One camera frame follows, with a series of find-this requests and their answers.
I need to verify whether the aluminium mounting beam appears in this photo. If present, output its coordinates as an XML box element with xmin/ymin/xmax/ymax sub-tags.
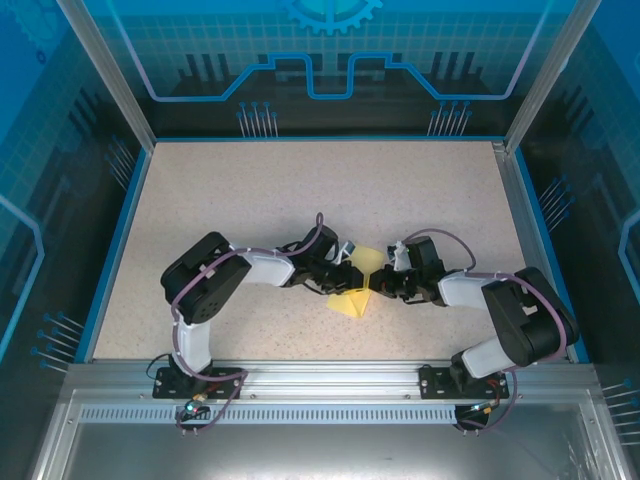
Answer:
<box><xmin>64</xmin><ymin>358</ymin><xmax>601</xmax><ymax>402</ymax></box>

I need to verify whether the blue table edge strip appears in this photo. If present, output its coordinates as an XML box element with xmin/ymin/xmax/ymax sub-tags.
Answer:
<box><xmin>74</xmin><ymin>147</ymin><xmax>153</xmax><ymax>364</ymax></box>
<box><xmin>512</xmin><ymin>148</ymin><xmax>592</xmax><ymax>364</ymax></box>

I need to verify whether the grey metal tray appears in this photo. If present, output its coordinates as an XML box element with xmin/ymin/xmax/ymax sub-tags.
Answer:
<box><xmin>29</xmin><ymin>388</ymin><xmax>629</xmax><ymax>480</ymax></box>

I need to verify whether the blue grid print panel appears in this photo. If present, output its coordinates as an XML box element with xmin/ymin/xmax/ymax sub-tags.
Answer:
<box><xmin>0</xmin><ymin>0</ymin><xmax>153</xmax><ymax>480</ymax></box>
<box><xmin>514</xmin><ymin>0</ymin><xmax>640</xmax><ymax>480</ymax></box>

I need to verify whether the blue gear print panel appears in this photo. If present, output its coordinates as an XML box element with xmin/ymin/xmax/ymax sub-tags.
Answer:
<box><xmin>79</xmin><ymin>0</ymin><xmax>576</xmax><ymax>140</ymax></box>

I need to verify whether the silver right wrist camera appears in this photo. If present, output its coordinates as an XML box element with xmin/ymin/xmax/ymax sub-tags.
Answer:
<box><xmin>385</xmin><ymin>240</ymin><xmax>410</xmax><ymax>271</ymax></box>

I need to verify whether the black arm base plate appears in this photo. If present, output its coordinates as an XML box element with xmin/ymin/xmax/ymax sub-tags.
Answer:
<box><xmin>152</xmin><ymin>366</ymin><xmax>246</xmax><ymax>400</ymax></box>
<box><xmin>418</xmin><ymin>364</ymin><xmax>519</xmax><ymax>400</ymax></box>

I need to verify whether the aluminium table rail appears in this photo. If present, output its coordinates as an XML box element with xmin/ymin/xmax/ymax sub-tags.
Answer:
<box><xmin>491</xmin><ymin>141</ymin><xmax>572</xmax><ymax>362</ymax></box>

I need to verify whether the cable connector with green light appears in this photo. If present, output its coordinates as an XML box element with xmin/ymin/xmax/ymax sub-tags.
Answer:
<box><xmin>180</xmin><ymin>393</ymin><xmax>210</xmax><ymax>417</ymax></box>
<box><xmin>467</xmin><ymin>399</ymin><xmax>503</xmax><ymax>417</ymax></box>

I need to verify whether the slotted grey cable duct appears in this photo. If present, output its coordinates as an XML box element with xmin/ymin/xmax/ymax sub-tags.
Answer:
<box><xmin>78</xmin><ymin>405</ymin><xmax>464</xmax><ymax>426</ymax></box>

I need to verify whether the thin black cable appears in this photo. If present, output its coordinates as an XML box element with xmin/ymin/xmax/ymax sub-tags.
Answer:
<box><xmin>145</xmin><ymin>353</ymin><xmax>174</xmax><ymax>384</ymax></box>

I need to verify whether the aluminium frame post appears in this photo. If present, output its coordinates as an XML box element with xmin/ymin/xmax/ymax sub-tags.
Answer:
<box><xmin>55</xmin><ymin>0</ymin><xmax>157</xmax><ymax>151</ymax></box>
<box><xmin>501</xmin><ymin>0</ymin><xmax>601</xmax><ymax>154</ymax></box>

